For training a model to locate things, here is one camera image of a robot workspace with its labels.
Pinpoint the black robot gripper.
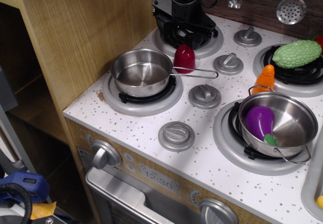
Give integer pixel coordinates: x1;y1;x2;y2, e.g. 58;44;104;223
152;0;218;49

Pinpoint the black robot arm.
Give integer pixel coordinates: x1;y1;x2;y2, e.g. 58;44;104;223
152;0;218;50

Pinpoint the red toy sweet potato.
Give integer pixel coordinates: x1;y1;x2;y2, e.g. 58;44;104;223
174;44;195;74

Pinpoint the back left stove burner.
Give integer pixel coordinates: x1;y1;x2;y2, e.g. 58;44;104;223
152;26;224;60

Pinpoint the stove burner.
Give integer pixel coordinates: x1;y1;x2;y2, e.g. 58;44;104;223
212;100;313;176
102;73;183;117
252;44;322;98
152;26;224;60

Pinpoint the grey stove knob upper middle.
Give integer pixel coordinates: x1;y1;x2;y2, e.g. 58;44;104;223
213;53;244;76

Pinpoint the grey stove knob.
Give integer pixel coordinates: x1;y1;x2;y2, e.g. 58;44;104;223
233;27;262;47
213;53;244;76
158;122;195;152
188;85;222;109

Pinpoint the grey stove knob back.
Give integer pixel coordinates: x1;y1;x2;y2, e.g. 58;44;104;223
233;27;262;47

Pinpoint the grey stove knob lower middle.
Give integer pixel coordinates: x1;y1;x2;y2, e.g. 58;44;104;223
188;85;222;109

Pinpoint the front left stove burner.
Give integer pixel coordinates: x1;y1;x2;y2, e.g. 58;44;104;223
102;73;183;117

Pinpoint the grey stove knob front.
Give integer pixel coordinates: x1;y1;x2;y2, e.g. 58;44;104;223
158;122;195;152

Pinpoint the front right stove burner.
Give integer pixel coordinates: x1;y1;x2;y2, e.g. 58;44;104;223
212;100;313;176

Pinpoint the back right stove burner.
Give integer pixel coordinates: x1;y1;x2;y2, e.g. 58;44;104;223
252;44;322;98

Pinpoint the orange toy carrot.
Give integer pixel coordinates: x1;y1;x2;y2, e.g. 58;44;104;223
251;65;275;94

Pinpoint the hanging clear slotted spoon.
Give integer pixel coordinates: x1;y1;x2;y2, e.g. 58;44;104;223
276;0;307;25

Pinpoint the green toy bitter gourd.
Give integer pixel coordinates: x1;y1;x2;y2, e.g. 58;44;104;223
272;40;322;69

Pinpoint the purple toy eggplant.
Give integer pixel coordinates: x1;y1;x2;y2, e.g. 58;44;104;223
245;105;277;146

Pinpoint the red toy tomato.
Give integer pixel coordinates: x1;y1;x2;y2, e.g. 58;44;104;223
308;35;323;51

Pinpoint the grey oven dial left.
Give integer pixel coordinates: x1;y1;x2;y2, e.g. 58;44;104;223
91;139;122;170

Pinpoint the grey oven dial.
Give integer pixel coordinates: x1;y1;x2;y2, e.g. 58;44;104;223
91;139;122;170
199;198;239;224

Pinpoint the oven clock display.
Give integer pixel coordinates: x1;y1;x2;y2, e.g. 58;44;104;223
138;163;180;193

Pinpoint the grey oven dial right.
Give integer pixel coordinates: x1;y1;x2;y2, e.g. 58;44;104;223
199;198;239;224

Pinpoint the grey sink edge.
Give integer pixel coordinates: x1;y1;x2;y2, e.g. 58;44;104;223
301;142;322;221

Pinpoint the blue clamp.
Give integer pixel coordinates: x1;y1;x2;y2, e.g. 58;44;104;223
1;171;50;203

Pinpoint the yellow toy in sink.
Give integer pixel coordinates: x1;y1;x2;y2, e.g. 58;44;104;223
315;195;323;209

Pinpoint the yellow tape piece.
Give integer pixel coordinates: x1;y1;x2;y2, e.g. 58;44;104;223
30;201;57;220

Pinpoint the steel saucepan with handle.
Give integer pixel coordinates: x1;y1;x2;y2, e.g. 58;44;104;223
110;48;219;97

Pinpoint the steel two-handled pot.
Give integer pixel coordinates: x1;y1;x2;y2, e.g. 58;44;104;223
238;87;318;161

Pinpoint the grey oven door handle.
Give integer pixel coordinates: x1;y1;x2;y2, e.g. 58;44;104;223
85;167;157;224

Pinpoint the black braided hose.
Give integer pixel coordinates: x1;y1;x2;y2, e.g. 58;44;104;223
0;183;33;224

